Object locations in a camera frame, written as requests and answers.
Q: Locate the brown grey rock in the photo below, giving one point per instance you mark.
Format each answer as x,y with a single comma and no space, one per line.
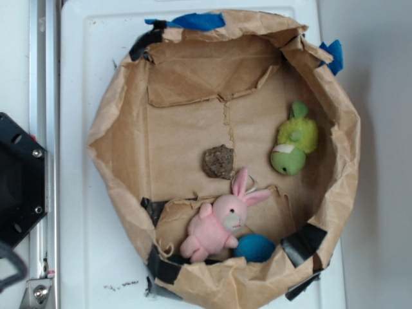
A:
218,162

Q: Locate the pink plush bunny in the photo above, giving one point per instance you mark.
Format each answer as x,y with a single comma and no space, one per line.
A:
213,228

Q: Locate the brown paper bag bin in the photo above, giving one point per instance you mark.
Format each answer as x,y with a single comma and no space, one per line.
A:
180,92

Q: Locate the green plush turtle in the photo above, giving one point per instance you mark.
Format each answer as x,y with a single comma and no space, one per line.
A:
296,139

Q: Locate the blue ball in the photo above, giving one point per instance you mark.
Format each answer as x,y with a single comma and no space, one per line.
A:
254,248

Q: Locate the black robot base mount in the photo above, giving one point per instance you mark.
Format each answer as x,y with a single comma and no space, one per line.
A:
23,182

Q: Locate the aluminium extrusion rail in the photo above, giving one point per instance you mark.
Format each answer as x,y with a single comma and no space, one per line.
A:
44,95

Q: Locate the metal corner bracket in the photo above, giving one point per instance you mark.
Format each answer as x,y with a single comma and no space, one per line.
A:
36,294

